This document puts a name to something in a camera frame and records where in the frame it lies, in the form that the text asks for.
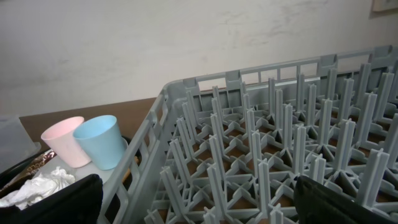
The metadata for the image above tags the white tissue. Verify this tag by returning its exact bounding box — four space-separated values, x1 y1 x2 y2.
1 167 76 210

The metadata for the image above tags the clear plastic bin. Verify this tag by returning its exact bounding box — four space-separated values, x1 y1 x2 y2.
0 115 41 172

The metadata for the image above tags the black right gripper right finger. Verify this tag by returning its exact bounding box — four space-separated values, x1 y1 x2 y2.
294 175 394 224

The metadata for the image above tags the grey plastic dishwasher rack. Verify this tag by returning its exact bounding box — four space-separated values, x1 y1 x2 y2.
98 45 397 223

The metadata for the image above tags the round black tray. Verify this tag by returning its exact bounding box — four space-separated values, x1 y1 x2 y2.
0 135 142 224

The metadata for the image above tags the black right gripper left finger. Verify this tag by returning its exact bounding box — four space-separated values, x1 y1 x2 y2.
1 174 103 224

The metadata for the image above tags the brown snack wrapper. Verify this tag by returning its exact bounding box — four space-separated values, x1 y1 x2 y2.
1 149 57 198

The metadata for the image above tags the blue plastic cup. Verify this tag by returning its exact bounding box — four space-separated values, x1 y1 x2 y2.
73 115 126 170

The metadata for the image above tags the pink plastic cup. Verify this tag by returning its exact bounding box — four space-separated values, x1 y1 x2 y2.
41 116 91 168

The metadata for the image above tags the light grey plate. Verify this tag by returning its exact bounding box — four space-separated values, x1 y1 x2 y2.
34 156 114 184

